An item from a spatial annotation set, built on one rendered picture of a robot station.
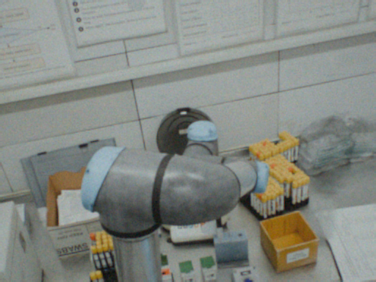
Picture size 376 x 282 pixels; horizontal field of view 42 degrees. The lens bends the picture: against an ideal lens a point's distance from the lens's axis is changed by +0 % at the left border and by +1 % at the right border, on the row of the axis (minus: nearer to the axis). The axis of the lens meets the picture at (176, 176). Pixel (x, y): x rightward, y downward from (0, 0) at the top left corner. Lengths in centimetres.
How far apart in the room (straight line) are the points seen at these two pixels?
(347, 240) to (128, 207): 98
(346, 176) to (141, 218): 120
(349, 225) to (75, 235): 88
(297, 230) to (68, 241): 74
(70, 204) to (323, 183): 91
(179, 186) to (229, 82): 107
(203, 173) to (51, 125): 108
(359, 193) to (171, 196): 116
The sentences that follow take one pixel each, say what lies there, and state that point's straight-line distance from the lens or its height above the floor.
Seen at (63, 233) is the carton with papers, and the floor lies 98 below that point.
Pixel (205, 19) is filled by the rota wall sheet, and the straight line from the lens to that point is 166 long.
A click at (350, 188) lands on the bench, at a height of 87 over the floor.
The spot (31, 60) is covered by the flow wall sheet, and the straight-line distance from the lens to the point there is 166.
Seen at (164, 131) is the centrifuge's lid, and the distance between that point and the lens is 177.
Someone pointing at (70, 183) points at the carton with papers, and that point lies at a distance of 184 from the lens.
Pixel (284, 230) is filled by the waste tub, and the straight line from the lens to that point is 162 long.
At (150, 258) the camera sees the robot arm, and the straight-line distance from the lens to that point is 90.
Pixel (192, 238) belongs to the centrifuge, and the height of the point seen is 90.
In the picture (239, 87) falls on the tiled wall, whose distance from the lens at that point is 180.
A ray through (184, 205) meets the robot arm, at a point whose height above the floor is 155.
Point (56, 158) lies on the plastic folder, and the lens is 183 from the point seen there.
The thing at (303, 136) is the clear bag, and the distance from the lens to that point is 188.
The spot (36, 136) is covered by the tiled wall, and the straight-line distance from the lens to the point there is 181.
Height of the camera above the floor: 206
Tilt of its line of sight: 38 degrees down
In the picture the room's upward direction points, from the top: 9 degrees counter-clockwise
